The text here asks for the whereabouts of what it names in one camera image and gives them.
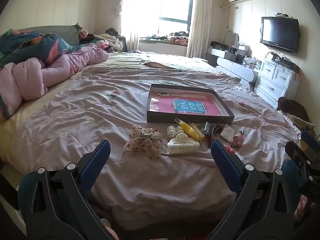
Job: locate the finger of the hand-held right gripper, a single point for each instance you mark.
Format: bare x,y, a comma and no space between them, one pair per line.
309,138

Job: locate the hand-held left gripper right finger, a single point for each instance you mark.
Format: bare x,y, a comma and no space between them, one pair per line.
225,165

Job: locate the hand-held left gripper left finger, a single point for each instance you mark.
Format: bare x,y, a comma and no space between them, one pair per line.
96,165

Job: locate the brown oval hair clip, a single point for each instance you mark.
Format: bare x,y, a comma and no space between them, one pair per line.
217,130

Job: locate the yellow hair rings packet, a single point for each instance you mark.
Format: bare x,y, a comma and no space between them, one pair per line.
188,130

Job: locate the polka dot hair bow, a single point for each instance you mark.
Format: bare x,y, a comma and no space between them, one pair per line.
147,145

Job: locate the white ribbed round hair clip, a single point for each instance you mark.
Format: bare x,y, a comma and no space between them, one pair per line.
171,130
179,130

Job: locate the dark cardboard box tray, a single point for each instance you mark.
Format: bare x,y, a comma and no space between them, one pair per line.
175,118

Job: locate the person's right hand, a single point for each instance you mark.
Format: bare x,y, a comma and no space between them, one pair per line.
303,206

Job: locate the clear plastic packet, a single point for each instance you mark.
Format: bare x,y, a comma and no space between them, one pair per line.
228,131

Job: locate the dark small hair clip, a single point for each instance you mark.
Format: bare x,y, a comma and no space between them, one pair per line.
206,128

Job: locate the bed with pink sheet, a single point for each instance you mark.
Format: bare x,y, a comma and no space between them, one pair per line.
100,110

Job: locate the white drawer dresser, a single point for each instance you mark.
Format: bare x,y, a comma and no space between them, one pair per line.
275,80

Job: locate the black set-top box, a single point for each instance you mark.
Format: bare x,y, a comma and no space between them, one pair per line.
282,61

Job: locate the pink picture book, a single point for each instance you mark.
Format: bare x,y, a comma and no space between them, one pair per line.
162,105

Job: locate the white vanity desk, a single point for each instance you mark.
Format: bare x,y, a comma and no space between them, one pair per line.
232,67

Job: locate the pink quilt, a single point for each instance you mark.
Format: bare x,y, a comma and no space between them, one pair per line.
30,77

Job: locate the pile of clothes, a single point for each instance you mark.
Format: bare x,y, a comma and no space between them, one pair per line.
110,40

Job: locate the heart-shaped mirror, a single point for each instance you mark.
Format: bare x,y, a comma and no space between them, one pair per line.
230,36

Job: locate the pink clothes on windowsill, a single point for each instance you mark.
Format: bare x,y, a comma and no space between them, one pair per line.
177,39

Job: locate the teal floral blanket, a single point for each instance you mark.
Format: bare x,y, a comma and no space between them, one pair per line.
30,43

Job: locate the grey pillow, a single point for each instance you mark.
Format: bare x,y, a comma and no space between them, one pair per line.
55,31

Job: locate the cream curtain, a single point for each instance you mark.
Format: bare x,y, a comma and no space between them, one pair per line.
200,17

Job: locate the sheer white curtain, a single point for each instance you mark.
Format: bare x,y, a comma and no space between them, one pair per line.
130,17

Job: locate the window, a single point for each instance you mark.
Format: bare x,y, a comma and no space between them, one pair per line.
172,5

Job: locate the black wall television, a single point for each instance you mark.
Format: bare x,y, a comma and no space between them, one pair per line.
280,33

